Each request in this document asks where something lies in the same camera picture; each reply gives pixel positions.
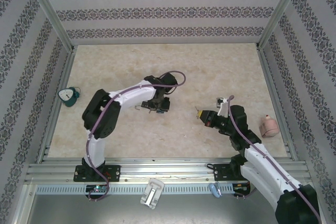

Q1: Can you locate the pink toy bottle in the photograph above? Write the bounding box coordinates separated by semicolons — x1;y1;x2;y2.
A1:
259;114;278;138

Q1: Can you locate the light blue clip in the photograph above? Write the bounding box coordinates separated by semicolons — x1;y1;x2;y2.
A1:
208;183;223;198

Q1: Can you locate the left controller circuit board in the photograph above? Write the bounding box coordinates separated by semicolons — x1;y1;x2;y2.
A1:
85;184;108;193

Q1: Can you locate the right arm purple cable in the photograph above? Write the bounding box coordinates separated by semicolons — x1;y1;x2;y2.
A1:
227;95;321;222

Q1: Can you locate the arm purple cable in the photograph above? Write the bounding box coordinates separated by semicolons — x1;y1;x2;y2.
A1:
86;70;187;202
227;95;321;222

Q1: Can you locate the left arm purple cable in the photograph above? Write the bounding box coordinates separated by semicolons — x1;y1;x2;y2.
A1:
86;70;187;202

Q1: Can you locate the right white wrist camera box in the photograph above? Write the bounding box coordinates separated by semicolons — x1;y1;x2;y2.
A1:
215;97;228;116

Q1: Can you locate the aluminium side rail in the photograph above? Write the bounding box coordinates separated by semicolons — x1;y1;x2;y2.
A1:
36;47;77;164
258;47;299;161

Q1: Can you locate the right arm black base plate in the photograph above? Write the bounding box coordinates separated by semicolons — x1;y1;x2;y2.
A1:
214;163;253;182

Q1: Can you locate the aluminium mounting rail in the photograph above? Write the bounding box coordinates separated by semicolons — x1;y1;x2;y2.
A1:
25;157;312;183

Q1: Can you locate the slotted grey cable duct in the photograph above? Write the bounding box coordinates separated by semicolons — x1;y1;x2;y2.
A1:
35;183;250;195

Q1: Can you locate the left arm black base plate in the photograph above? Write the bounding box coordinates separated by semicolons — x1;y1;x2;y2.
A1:
73;165;121;183

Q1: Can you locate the white plastic bracket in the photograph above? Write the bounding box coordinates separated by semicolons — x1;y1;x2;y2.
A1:
140;178;165;210

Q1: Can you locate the aluminium frame post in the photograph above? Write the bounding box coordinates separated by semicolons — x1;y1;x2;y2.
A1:
22;0;76;53
257;0;308;50

